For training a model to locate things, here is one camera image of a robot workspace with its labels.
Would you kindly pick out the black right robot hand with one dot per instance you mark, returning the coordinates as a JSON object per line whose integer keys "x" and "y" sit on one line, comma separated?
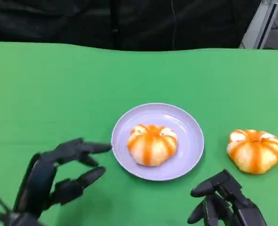
{"x": 235, "y": 200}

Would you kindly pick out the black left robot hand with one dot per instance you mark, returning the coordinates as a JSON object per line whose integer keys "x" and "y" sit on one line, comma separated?
{"x": 40, "y": 174}

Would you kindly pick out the orange and white bread roll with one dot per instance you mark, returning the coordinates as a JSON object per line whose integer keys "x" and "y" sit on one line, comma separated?
{"x": 254, "y": 151}
{"x": 152, "y": 146}

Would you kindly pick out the lilac plate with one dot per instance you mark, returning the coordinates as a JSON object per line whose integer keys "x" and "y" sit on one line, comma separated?
{"x": 188, "y": 131}

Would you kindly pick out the green table cloth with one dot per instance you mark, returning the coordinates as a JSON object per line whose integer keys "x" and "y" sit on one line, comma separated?
{"x": 82, "y": 94}

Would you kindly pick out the black fabric backdrop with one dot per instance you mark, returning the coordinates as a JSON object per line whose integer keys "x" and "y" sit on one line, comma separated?
{"x": 82, "y": 21}

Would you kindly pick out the silver metal frame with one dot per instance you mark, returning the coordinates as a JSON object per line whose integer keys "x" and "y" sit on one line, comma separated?
{"x": 256, "y": 30}

